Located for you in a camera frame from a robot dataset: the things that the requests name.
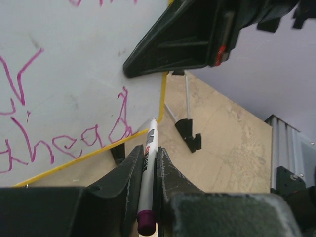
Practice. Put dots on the black whiteboard stand foot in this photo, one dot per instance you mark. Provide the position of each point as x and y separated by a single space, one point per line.
118 153

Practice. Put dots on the black stand foot right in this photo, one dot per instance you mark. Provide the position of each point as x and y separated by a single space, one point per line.
185 126

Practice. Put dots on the yellow framed whiteboard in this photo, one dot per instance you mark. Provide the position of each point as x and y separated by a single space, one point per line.
63 94

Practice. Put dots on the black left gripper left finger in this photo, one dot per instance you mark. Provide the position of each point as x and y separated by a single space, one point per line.
112 201

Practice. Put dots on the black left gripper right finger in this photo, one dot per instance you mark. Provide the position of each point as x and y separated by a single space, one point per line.
174 199

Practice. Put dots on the white marker pen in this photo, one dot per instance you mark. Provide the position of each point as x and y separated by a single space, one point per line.
145 215

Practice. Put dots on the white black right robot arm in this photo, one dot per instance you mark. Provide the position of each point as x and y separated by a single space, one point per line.
267 14

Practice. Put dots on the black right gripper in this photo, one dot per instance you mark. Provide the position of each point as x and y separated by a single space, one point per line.
190 34

